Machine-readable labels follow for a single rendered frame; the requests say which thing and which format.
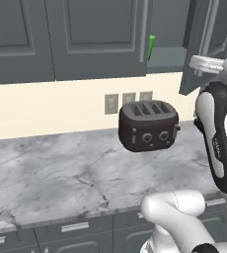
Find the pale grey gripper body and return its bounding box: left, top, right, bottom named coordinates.
left=188, top=54, right=226, bottom=78

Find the green wine bottle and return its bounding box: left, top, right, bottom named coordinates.
left=146, top=35, right=157, bottom=62

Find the grey base cabinet door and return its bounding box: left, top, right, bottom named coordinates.
left=38, top=239, right=115, bottom=253
left=113, top=215, right=227, bottom=253

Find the dark brown four-slot toaster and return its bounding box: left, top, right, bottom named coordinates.
left=117, top=99, right=182, bottom=153

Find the grey drawer front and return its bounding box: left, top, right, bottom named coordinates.
left=34, top=214, right=114, bottom=245
left=0, top=226, right=38, bottom=253
left=113, top=193, right=227, bottom=231

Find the grey wall cabinet door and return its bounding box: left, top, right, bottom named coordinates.
left=179, top=0, right=227, bottom=97
left=43, top=0, right=153, bottom=82
left=0, top=0, right=56, bottom=86

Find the grey bar door handle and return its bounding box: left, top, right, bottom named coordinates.
left=138, top=0, right=150, bottom=64
left=198, top=0, right=221, bottom=57

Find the grey wall cabinet carcass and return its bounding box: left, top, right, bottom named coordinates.
left=146, top=0, right=192, bottom=74

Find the grey wall outlet plate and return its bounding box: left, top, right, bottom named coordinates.
left=104, top=93, right=119, bottom=116
left=138, top=91, right=154, bottom=102
left=121, top=92, right=137, bottom=107

